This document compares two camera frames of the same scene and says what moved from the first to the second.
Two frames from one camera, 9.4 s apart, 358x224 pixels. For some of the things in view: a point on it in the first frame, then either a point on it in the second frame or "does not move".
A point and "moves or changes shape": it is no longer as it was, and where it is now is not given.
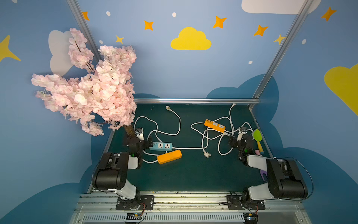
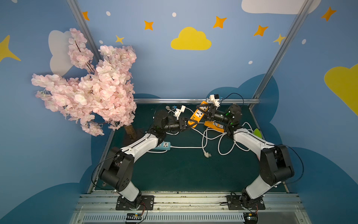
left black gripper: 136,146 -> 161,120
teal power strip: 161,146 does not move
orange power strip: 214,125 does not move
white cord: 178,132 moves or changes shape
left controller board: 134,217 does not move
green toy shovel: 258,136 does not move
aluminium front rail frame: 97,207 does not move
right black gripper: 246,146 -> 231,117
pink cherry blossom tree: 103,99 does not move
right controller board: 250,218 does not move
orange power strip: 170,157 -> 198,114
